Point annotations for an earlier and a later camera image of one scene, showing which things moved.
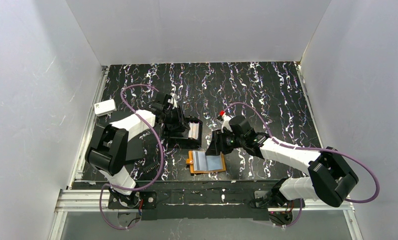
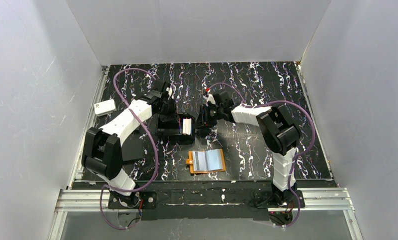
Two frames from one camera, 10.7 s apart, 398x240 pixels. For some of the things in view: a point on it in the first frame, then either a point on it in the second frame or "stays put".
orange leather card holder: (200, 163) stays put
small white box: (105, 107) stays put
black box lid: (135, 149) stays put
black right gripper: (220, 143) → (205, 122)
